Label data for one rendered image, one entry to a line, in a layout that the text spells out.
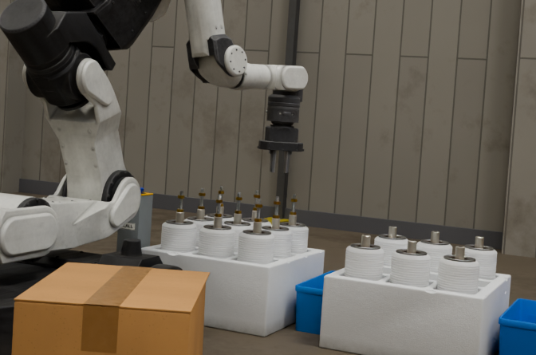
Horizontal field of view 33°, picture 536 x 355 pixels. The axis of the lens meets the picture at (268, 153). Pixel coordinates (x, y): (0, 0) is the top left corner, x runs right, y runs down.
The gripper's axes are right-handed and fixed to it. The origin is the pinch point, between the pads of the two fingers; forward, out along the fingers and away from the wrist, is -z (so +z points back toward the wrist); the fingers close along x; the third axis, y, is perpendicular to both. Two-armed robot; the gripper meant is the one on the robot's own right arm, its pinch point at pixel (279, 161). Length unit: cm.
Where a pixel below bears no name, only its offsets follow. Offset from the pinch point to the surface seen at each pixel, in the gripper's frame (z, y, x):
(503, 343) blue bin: -37, -47, 46
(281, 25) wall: 58, 216, 48
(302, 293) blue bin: -33.4, -14.0, 5.2
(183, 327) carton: -16, -122, -41
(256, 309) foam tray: -37.0, -18.6, -7.9
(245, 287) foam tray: -31.8, -16.4, -10.8
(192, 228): -19.6, 1.2, -22.7
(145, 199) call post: -13.9, 16.1, -34.5
